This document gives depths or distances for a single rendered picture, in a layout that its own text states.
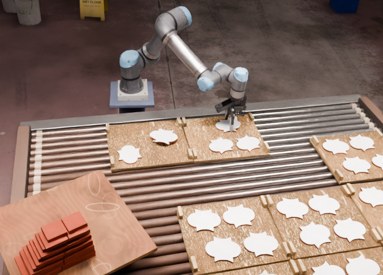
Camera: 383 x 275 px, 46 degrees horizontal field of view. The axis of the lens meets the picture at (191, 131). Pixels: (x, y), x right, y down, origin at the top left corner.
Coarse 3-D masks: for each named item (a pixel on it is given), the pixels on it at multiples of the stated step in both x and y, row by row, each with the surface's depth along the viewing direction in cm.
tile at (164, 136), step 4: (156, 132) 237; (160, 132) 237; (164, 132) 237; (168, 132) 237; (172, 132) 238; (152, 136) 234; (156, 136) 234; (160, 136) 234; (164, 136) 234; (168, 136) 235; (172, 136) 235; (176, 136) 235; (156, 140) 231; (160, 140) 232; (164, 140) 232; (168, 140) 232; (172, 140) 232
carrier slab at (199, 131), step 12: (192, 120) 252; (204, 120) 252; (216, 120) 253; (240, 120) 255; (192, 132) 243; (204, 132) 244; (216, 132) 245; (228, 132) 245; (240, 132) 246; (252, 132) 247; (192, 144) 235; (204, 144) 236; (204, 156) 228; (216, 156) 229; (228, 156) 230; (240, 156) 230; (252, 156) 232; (264, 156) 233
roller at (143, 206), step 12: (324, 180) 222; (336, 180) 223; (372, 180) 228; (228, 192) 212; (240, 192) 212; (252, 192) 213; (264, 192) 214; (276, 192) 216; (132, 204) 202; (144, 204) 202; (156, 204) 203; (168, 204) 204; (180, 204) 205; (192, 204) 207
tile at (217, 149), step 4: (216, 140) 238; (220, 140) 238; (224, 140) 238; (228, 140) 238; (212, 144) 235; (216, 144) 235; (220, 144) 235; (224, 144) 235; (228, 144) 236; (232, 144) 236; (212, 148) 232; (216, 148) 232; (220, 148) 233; (224, 148) 233; (228, 148) 233; (216, 152) 231; (220, 152) 230; (224, 152) 232
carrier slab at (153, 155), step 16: (112, 128) 241; (128, 128) 242; (144, 128) 243; (160, 128) 244; (176, 128) 245; (112, 144) 231; (128, 144) 232; (144, 144) 233; (160, 144) 234; (176, 144) 234; (144, 160) 223; (160, 160) 224; (176, 160) 225; (192, 160) 225
